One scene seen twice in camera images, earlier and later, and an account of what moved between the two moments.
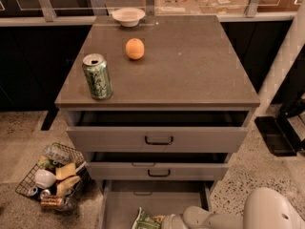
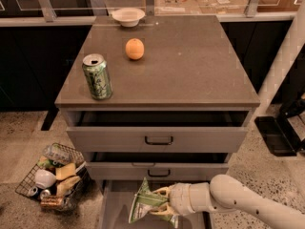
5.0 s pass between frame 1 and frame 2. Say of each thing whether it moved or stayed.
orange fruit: stayed
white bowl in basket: stayed
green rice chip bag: moved
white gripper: moved
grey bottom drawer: stayed
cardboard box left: stayed
